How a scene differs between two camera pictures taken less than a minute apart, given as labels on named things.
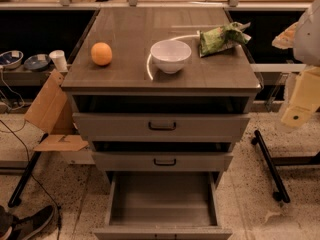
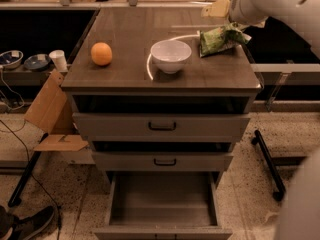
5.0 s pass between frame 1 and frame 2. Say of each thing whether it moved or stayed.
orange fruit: stayed
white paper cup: stayed
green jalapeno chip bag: stayed
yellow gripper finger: moved
